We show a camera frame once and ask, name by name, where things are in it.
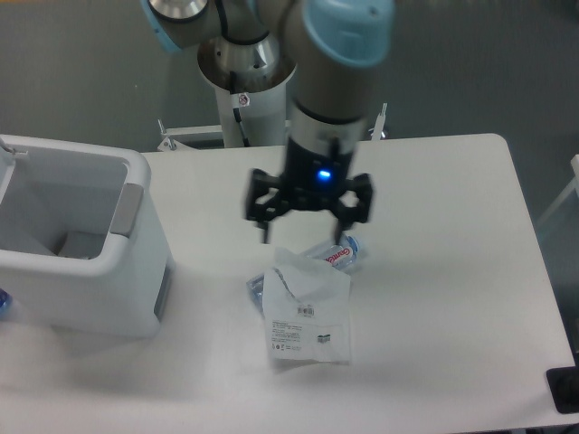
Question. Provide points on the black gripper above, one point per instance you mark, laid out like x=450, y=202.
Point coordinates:
x=310, y=181

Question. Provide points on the white push-button trash can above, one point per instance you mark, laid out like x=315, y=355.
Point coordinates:
x=82, y=245

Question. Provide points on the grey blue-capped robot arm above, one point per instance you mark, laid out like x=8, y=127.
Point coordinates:
x=298, y=71

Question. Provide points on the clear plastic water bottle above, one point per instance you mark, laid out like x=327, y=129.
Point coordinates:
x=344, y=256

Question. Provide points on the white plastic mailer bag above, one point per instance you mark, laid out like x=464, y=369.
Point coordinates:
x=305, y=304

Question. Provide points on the black clamp at table edge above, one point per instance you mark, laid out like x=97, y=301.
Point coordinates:
x=563, y=385

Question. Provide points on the blue bottle at left edge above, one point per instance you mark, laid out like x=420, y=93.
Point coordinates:
x=5, y=303

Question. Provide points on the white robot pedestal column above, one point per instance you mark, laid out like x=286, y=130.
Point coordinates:
x=252, y=118

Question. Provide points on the white pedestal base frame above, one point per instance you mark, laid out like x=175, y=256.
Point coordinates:
x=211, y=137

